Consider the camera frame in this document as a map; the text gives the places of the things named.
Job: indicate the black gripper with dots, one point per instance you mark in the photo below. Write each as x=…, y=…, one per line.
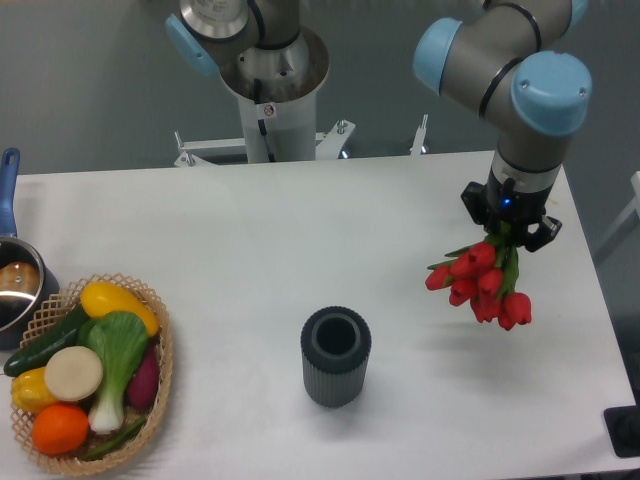
x=515, y=197

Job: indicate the orange fruit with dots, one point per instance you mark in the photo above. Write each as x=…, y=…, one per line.
x=60, y=429

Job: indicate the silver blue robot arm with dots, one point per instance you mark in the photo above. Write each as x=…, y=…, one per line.
x=500, y=67

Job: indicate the dark grey ribbed vase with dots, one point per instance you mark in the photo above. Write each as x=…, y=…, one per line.
x=335, y=346

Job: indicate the red tulip bouquet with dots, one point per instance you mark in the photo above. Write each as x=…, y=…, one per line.
x=484, y=276

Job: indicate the purple sweet potato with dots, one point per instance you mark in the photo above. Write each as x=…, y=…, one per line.
x=142, y=388

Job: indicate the black device at table edge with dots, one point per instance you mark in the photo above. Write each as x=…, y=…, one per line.
x=623, y=429

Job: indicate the yellow bell pepper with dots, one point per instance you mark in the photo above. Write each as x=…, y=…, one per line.
x=30, y=393

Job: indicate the green cucumber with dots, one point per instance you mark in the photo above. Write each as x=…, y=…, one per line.
x=39, y=351

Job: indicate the yellow squash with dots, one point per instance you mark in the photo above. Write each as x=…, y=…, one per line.
x=100, y=298

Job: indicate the green chili pepper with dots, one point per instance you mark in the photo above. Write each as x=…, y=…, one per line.
x=116, y=442

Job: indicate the white furniture piece at right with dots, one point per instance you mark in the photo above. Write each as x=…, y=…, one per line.
x=621, y=227

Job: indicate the white metal mounting frame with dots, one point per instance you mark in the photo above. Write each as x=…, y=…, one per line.
x=337, y=143

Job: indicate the blue handled saucepan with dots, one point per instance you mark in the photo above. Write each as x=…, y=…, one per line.
x=26, y=281

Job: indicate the green bok choy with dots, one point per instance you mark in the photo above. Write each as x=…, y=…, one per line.
x=119, y=339

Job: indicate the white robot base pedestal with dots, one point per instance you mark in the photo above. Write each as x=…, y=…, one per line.
x=276, y=93

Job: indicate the woven wicker basket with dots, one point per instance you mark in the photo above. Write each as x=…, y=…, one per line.
x=51, y=312

